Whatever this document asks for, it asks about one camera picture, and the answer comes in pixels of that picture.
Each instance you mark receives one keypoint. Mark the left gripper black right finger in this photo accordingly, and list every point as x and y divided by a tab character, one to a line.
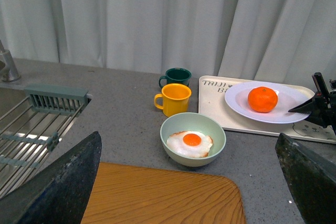
310	179

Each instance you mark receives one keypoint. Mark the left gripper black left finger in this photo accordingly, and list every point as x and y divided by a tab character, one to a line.
59	193

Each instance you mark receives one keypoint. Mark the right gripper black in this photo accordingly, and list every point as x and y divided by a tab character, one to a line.
322	106

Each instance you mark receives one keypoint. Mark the white round plate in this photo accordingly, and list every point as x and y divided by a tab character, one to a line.
237	99

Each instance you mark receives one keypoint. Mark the orange mandarin fruit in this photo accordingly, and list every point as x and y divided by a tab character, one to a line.
262	99

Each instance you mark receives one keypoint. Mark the wooden cutting board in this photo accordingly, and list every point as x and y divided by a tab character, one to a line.
130	194

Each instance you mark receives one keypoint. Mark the green sink drying rack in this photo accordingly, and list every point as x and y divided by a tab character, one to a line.
33	122

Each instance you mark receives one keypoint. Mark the grey curtain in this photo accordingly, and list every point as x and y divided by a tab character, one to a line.
283	41

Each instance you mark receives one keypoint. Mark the beige bear serving tray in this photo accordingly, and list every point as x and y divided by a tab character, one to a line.
212	103

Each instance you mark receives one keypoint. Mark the light green bowl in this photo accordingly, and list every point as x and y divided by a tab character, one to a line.
211	134

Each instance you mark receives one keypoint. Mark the fake fried egg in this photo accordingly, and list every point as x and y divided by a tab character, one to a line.
190	144

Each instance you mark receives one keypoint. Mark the metal faucet base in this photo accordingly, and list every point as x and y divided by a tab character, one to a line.
9	72

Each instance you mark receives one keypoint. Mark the yellow mug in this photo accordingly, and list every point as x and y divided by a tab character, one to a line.
173	99

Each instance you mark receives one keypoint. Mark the dark green mug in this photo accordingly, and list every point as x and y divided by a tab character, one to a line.
175	75

